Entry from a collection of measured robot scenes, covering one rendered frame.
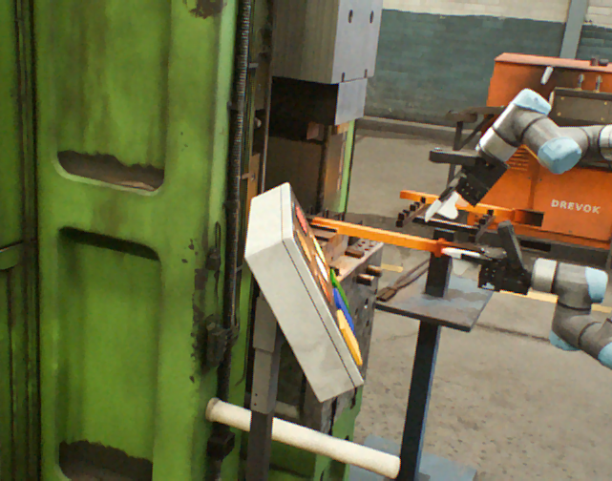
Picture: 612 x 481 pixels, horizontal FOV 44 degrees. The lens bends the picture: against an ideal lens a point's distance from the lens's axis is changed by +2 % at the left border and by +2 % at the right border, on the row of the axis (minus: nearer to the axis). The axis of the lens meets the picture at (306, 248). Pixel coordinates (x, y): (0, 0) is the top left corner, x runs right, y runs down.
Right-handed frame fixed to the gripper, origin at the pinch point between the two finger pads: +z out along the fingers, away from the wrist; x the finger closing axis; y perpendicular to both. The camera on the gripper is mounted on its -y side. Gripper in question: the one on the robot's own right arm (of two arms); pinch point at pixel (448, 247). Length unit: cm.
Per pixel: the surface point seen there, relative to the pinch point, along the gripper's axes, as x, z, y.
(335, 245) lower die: -2.3, 27.7, 4.6
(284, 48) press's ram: -17, 39, -43
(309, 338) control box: -71, 7, -4
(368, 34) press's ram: 4, 27, -46
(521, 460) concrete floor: 83, -23, 101
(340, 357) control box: -69, 2, -1
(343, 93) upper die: -8.9, 27.4, -34.0
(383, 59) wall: 738, 243, 16
